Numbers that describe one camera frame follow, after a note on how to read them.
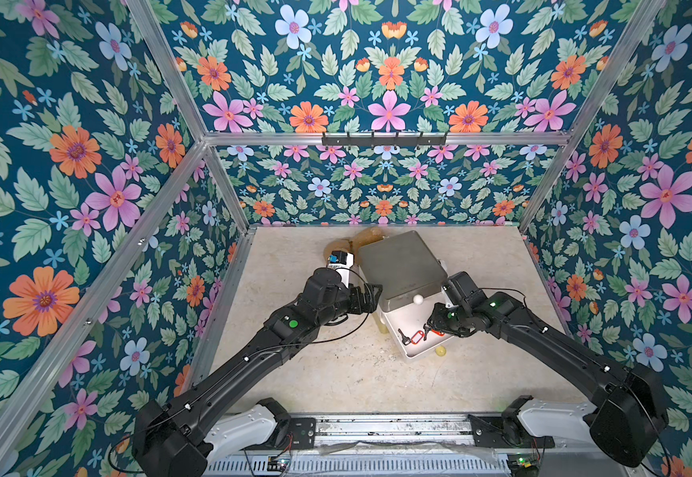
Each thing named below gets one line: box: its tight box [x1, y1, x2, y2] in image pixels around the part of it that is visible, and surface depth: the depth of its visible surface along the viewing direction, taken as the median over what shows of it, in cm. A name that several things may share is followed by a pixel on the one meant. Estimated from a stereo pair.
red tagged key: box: [397, 327, 425, 345], surface depth 84 cm
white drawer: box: [378, 293, 455, 362], surface depth 84 cm
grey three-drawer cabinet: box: [357, 230, 457, 359], surface depth 85 cm
